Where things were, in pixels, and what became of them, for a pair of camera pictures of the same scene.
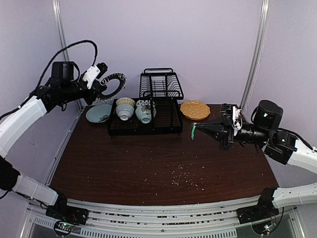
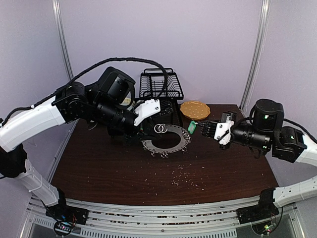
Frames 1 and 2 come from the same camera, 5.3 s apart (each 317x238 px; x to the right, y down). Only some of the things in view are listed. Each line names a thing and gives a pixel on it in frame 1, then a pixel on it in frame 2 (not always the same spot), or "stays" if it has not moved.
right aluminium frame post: [264, 28] stays
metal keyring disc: [123, 79] → [185, 138]
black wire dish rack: [161, 86] stays
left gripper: [97, 87] → [146, 129]
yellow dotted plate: [195, 110] stays
